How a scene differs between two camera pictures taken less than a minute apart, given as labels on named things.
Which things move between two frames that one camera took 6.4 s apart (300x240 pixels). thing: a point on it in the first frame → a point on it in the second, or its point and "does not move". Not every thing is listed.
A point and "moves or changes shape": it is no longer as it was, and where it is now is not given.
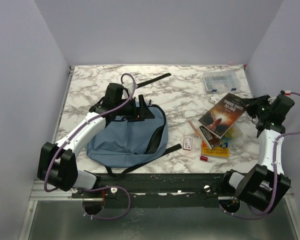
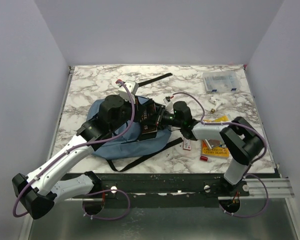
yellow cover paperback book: [234, 131] moves or changes shape
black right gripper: [251, 104] → [159, 120]
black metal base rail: [162, 190] does not move
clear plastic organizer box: [219, 81] does not move
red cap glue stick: [205, 159] does not move
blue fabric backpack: [120, 142] moves or changes shape
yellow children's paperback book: [221, 151] does not move
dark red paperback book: [221, 118] → [148, 117]
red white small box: [187, 142] does not move
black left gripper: [136, 113] does not move
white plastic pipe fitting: [213, 99] does not move
